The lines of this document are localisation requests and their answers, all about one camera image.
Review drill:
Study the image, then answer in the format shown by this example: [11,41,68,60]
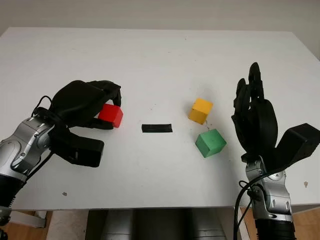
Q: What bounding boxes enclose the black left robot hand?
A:
[48,79,123,131]

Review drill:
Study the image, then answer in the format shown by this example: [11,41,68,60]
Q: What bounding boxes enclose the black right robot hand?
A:
[231,62,279,161]

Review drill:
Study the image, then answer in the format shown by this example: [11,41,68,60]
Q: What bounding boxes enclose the red wooden block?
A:
[97,104,124,129]

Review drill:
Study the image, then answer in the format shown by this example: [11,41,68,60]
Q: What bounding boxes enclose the green wooden block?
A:
[195,128,228,159]

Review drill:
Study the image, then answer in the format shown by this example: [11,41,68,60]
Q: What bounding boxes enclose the yellow wooden block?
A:
[188,98,214,125]

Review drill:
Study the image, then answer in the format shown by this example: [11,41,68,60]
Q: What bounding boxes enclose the black tape strip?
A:
[141,123,173,134]

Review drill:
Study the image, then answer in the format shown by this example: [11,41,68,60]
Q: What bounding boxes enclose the white table leg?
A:
[233,206,253,240]
[33,211,48,229]

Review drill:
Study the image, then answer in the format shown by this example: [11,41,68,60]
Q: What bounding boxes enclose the grey robot body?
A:
[86,209,235,240]

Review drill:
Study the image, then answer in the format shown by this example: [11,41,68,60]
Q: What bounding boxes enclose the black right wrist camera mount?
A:
[259,123,320,173]

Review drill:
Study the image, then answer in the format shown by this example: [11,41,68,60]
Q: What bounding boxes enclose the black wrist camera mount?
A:
[51,124,105,169]
[259,123,320,173]

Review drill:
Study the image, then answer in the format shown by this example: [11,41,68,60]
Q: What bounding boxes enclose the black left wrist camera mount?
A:
[51,124,105,169]

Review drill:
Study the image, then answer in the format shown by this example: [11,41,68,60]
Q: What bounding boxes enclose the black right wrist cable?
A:
[233,167,276,240]

